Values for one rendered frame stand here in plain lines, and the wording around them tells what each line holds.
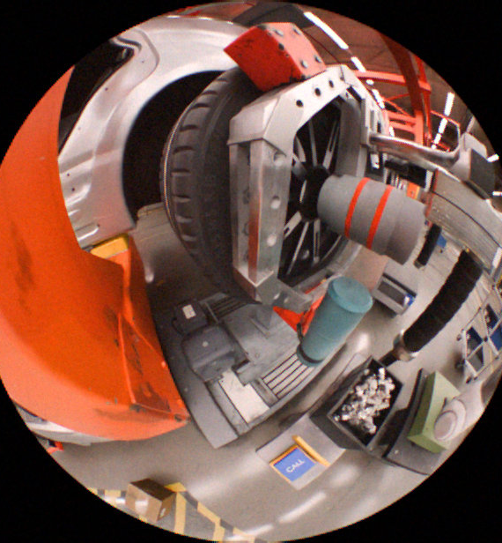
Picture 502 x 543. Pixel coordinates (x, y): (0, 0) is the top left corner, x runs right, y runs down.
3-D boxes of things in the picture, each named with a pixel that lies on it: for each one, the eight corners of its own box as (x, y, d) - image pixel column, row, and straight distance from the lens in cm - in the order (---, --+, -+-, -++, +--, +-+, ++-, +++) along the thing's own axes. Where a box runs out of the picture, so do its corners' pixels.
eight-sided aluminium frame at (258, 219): (343, 260, 74) (375, 129, 70) (356, 267, 73) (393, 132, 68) (235, 328, 39) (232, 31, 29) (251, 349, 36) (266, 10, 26)
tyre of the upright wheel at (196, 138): (248, 288, 75) (328, 194, 94) (283, 323, 64) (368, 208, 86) (104, 190, 45) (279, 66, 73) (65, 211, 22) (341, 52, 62)
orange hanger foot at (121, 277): (143, 264, 83) (121, 192, 74) (168, 363, 45) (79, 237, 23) (114, 276, 87) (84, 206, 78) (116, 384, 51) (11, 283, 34)
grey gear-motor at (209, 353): (205, 317, 104) (193, 276, 79) (241, 374, 86) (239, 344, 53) (179, 330, 104) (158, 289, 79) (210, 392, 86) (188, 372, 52)
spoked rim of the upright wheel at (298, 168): (251, 270, 68) (318, 191, 85) (290, 303, 56) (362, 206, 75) (148, 182, 43) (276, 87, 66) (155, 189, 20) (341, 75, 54)
